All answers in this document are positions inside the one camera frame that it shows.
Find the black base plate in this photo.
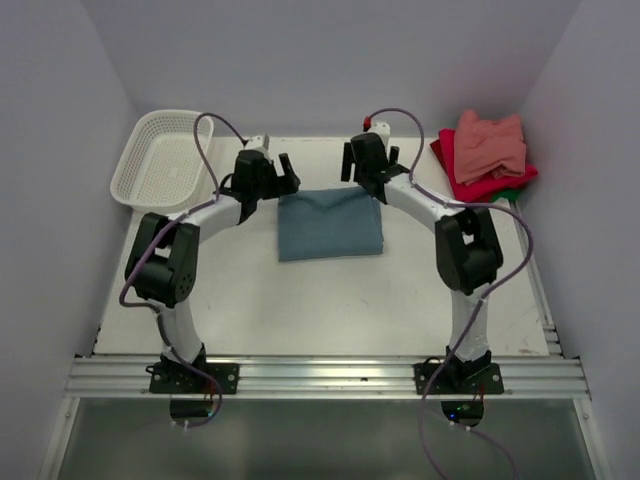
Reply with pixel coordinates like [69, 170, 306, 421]
[145, 361, 240, 395]
[412, 361, 505, 395]

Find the white plastic basket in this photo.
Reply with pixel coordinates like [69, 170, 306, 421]
[110, 109, 215, 214]

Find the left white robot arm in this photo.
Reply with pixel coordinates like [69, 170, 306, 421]
[119, 147, 300, 396]

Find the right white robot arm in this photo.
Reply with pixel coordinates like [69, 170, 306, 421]
[341, 131, 504, 394]

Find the folded salmon pink shirt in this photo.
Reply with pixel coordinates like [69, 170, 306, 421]
[454, 110, 526, 185]

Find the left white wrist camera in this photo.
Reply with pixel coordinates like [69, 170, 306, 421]
[244, 134, 273, 162]

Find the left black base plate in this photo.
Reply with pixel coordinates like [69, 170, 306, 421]
[145, 361, 240, 395]

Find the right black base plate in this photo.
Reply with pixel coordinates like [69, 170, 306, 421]
[412, 361, 505, 395]

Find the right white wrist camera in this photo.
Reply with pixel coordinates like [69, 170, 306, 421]
[363, 116, 391, 147]

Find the folded red shirt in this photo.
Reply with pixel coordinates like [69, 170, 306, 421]
[430, 129, 539, 203]

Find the folded green shirt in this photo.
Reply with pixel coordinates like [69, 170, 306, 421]
[491, 189, 522, 203]

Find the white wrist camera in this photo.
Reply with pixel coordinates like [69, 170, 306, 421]
[244, 134, 273, 162]
[363, 116, 391, 147]

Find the aluminium rail frame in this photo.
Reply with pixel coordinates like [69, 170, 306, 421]
[39, 199, 614, 480]

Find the blue-grey t shirt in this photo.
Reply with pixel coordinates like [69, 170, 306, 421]
[277, 187, 384, 263]

